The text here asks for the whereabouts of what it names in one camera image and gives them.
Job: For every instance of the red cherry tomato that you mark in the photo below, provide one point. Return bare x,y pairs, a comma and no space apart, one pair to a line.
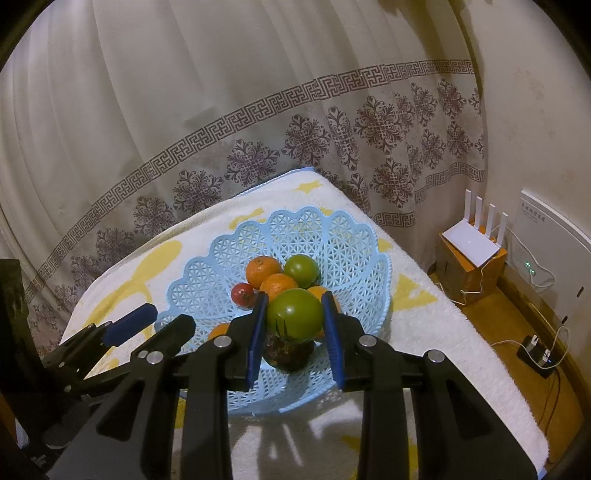
243,295
287,356

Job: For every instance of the green tomato in basket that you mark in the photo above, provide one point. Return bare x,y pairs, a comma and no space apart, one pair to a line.
303,269

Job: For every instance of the beige patterned curtain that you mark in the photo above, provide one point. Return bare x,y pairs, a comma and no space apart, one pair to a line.
121,118

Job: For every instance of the black power adapter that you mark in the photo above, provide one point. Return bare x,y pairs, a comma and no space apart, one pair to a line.
536,355

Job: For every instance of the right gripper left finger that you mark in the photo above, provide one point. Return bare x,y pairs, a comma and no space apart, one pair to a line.
227,363

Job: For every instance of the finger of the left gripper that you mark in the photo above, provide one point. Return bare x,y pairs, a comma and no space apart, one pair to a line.
167,341
86,348

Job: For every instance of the small orange tomato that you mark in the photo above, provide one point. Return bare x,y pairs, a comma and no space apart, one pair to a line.
218,330

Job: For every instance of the white wifi router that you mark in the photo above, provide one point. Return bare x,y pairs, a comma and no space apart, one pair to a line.
467,237

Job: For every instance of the green tomato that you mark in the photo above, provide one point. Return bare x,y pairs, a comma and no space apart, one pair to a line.
303,269
296,316

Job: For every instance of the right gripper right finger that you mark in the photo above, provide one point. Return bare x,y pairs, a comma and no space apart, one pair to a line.
362,362

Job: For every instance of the large orange tangerine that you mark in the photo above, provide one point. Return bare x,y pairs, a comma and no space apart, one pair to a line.
276,284

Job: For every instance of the white wall panel box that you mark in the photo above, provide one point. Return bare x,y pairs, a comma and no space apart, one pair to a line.
551,255

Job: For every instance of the orange cardboard box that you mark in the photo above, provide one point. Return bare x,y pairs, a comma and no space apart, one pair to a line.
462,281

